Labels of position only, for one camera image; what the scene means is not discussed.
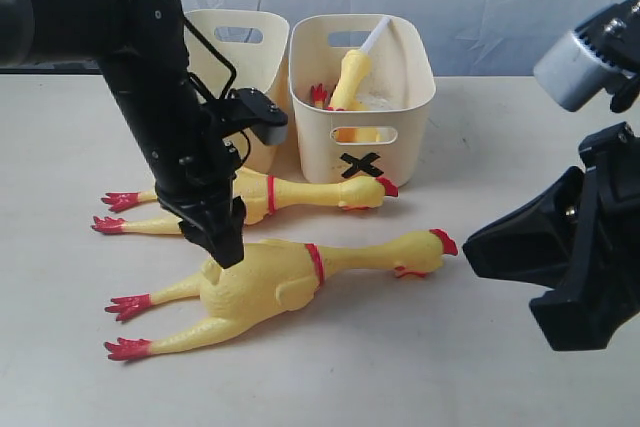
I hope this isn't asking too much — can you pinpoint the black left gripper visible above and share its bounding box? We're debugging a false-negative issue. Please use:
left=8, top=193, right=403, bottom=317
left=154, top=96, right=246, bottom=269

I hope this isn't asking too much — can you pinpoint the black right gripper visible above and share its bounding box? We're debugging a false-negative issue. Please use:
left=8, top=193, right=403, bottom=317
left=463, top=122, right=639, bottom=351

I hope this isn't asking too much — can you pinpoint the yellow rubber chicken red collar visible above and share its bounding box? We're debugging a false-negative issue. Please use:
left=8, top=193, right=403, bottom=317
left=91, top=169, right=400, bottom=238

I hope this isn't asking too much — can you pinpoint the large yellow rubber chicken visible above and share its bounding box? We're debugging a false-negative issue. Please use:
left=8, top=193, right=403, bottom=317
left=104, top=229, right=458, bottom=361

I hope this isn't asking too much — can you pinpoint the headless yellow rubber chicken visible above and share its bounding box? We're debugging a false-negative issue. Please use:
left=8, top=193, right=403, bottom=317
left=309, top=84, right=384, bottom=144

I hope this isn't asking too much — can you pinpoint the broken chicken head with squeaker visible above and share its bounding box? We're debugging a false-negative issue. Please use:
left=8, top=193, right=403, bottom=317
left=328, top=16, right=391, bottom=111

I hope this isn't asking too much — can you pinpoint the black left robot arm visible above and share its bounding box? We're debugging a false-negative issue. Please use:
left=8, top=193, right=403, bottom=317
left=1, top=0, right=245, bottom=268

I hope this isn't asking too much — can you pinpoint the cream bin black X mark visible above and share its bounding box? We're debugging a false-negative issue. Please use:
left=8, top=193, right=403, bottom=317
left=289, top=14, right=436, bottom=186

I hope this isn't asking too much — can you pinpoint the cream bin black O mark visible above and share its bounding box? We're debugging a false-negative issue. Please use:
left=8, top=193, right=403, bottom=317
left=185, top=9, right=293, bottom=173

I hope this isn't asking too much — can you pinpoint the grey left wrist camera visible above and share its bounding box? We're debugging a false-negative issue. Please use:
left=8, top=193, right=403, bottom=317
left=225, top=88, right=288, bottom=146

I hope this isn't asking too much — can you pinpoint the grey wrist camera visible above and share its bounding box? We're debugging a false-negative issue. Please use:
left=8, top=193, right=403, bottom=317
left=225, top=88, right=288, bottom=146
left=533, top=0, right=639, bottom=113

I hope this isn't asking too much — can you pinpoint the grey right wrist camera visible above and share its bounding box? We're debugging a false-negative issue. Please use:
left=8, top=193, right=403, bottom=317
left=533, top=0, right=639, bottom=113

